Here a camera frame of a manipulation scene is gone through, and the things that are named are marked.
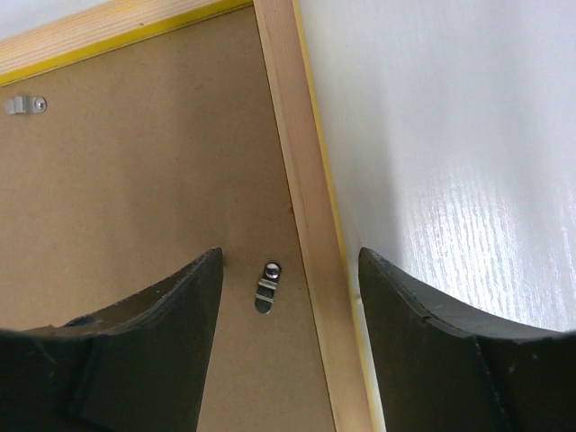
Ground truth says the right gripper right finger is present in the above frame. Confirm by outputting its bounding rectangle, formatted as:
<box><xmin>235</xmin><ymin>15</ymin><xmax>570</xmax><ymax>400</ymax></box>
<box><xmin>358</xmin><ymin>248</ymin><xmax>575</xmax><ymax>431</ymax></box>

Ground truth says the brown cardboard backing board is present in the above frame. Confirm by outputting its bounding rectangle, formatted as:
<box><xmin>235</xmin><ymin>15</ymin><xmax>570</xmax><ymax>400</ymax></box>
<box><xmin>1</xmin><ymin>6</ymin><xmax>334</xmax><ymax>431</ymax></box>

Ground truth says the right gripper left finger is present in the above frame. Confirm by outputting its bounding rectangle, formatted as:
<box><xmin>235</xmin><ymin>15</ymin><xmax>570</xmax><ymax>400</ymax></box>
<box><xmin>1</xmin><ymin>248</ymin><xmax>223</xmax><ymax>431</ymax></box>

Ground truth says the yellow wooden picture frame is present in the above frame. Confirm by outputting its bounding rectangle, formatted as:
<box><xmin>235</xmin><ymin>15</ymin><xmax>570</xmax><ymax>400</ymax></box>
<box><xmin>1</xmin><ymin>1</ymin><xmax>382</xmax><ymax>431</ymax></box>

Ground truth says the metal turn clip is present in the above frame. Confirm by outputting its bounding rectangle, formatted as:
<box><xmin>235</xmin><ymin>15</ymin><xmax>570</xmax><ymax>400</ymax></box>
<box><xmin>254</xmin><ymin>261</ymin><xmax>282</xmax><ymax>315</ymax></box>
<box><xmin>4</xmin><ymin>95</ymin><xmax>48</xmax><ymax>115</ymax></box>

